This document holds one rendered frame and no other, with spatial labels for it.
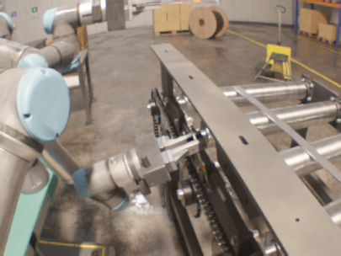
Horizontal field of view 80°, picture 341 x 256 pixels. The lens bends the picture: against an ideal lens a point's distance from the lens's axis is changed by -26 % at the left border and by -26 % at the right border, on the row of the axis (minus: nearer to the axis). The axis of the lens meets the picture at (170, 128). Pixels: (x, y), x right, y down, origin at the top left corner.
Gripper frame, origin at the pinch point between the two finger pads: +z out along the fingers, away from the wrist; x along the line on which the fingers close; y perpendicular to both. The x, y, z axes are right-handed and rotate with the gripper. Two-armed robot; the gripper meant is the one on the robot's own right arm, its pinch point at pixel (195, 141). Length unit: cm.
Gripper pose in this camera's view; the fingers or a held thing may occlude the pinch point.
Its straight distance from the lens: 61.5
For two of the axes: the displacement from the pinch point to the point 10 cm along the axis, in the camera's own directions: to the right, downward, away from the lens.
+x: -2.2, -5.3, 8.2
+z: 9.3, -3.6, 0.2
